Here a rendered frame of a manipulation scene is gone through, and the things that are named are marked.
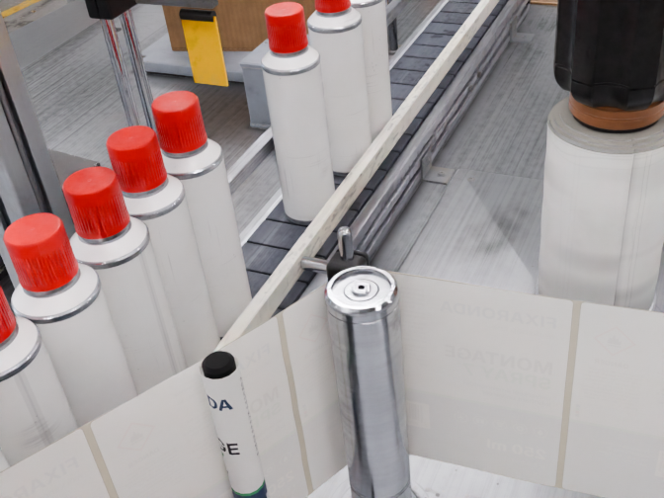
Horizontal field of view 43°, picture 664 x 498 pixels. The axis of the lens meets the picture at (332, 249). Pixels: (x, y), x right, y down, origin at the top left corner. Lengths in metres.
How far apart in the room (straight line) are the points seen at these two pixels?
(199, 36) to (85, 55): 0.78
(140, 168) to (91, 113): 0.67
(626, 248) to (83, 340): 0.35
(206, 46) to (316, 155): 0.17
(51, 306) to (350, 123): 0.43
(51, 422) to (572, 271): 0.35
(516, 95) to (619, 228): 0.57
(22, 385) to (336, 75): 0.45
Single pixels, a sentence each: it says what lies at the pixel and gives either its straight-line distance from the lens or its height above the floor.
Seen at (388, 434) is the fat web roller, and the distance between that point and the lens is 0.48.
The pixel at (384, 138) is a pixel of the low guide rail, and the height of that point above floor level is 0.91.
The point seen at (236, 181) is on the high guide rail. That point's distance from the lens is 0.74.
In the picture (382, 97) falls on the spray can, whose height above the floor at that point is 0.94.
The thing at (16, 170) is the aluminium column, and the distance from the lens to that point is 0.67.
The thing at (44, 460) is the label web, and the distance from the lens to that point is 0.40.
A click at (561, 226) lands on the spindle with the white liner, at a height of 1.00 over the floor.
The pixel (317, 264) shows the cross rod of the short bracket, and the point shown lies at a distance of 0.71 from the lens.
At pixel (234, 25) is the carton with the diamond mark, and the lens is 1.25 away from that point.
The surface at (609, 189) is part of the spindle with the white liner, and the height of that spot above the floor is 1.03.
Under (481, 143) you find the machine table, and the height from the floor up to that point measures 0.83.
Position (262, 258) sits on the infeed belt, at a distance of 0.77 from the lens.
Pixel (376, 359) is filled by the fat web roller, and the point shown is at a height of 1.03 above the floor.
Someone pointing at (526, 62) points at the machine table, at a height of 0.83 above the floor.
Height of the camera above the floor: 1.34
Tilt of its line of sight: 37 degrees down
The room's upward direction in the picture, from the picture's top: 7 degrees counter-clockwise
